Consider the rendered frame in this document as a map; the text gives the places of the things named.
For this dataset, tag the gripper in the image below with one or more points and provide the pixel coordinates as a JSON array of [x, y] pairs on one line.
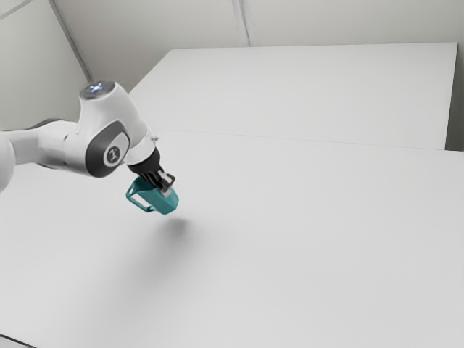
[[146, 165]]

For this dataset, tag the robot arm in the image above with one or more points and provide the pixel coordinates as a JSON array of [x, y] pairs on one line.
[[108, 119]]

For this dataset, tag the teal faceted mug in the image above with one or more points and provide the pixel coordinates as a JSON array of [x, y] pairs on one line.
[[165, 205]]

